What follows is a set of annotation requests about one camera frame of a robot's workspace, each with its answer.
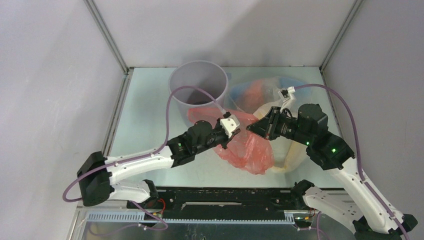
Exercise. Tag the grey plastic trash bin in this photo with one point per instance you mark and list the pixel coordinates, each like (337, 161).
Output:
(204, 75)

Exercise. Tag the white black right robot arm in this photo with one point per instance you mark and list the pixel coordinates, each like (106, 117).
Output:
(370, 216)

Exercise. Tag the white translucent bag of bags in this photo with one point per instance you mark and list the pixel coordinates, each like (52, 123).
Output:
(249, 96)

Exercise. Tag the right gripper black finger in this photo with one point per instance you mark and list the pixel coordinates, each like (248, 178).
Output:
(261, 132)
(268, 122)

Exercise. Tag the red translucent trash bag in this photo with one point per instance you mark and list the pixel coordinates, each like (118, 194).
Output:
(247, 151)

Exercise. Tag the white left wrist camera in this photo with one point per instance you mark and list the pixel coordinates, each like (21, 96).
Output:
(230, 124)

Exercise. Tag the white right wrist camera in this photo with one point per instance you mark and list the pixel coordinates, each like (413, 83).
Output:
(287, 97)

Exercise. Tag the left aluminium frame post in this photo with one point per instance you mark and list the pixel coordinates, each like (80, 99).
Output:
(107, 35)

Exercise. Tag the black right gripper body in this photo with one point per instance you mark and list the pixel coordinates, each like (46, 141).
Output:
(272, 123)

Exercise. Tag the yellow translucent trash bag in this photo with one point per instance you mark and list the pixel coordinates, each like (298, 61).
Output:
(288, 154)

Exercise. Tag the right aluminium frame post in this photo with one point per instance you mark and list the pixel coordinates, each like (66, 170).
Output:
(353, 11)

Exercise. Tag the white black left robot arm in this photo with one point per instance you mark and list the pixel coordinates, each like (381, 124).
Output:
(107, 178)

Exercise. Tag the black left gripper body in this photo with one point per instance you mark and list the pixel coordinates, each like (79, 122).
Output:
(217, 137)

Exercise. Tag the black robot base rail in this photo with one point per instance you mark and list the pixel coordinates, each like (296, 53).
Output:
(201, 204)

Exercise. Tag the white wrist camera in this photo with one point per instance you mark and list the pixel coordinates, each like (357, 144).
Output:
(287, 97)
(230, 124)

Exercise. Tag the aluminium frame post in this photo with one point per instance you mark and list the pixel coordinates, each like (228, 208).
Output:
(353, 11)
(107, 35)

